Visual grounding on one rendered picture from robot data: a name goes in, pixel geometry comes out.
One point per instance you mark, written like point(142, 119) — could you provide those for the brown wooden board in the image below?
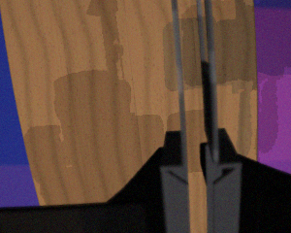
point(96, 89)

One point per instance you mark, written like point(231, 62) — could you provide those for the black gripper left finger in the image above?
point(137, 208)

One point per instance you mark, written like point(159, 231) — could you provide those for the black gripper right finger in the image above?
point(265, 203)

